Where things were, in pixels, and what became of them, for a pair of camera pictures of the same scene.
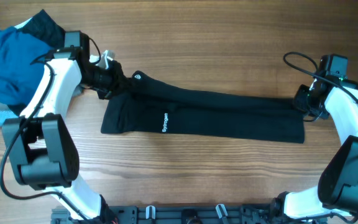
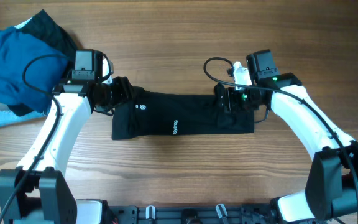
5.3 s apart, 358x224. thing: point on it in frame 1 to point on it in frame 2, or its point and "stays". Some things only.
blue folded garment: x=7 y=76 stays
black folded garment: x=41 y=27 stays
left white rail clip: x=153 y=211 stays
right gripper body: x=302 y=100 to x=225 y=98
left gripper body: x=114 y=78 to x=125 y=91
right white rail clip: x=219 y=211 stays
